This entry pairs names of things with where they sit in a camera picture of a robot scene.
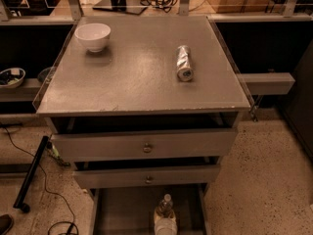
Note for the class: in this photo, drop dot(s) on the clear plastic water bottle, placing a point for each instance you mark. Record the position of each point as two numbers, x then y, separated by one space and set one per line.
165 206

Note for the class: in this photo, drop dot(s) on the black bar on floor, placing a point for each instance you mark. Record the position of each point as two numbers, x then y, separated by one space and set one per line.
19 203

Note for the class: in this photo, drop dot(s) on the black monitor stand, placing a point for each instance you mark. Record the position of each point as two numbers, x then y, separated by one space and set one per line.
131 7

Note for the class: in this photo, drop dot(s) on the bowl with dark items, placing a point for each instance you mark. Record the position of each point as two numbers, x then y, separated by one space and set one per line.
11 78

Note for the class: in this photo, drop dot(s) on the top grey drawer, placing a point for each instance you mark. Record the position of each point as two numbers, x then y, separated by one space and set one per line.
143 145

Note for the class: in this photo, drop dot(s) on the silver foil-wrapped can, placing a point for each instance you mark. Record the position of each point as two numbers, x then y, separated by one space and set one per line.
183 63

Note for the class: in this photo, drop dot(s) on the grey side shelf rail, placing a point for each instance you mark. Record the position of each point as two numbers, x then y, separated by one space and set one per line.
272 83

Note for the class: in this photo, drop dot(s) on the bottom open grey drawer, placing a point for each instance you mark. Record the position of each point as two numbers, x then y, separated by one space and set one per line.
130 211

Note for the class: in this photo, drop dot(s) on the white ceramic bowl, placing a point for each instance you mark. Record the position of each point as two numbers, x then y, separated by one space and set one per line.
94 37

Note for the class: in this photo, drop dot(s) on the dark shoe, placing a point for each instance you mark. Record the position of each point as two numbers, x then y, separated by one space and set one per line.
6 223

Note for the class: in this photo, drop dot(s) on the grey drawer cabinet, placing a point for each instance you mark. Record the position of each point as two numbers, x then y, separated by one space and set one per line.
132 86

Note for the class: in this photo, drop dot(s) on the middle grey drawer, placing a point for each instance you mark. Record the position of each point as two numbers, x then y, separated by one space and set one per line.
146 176

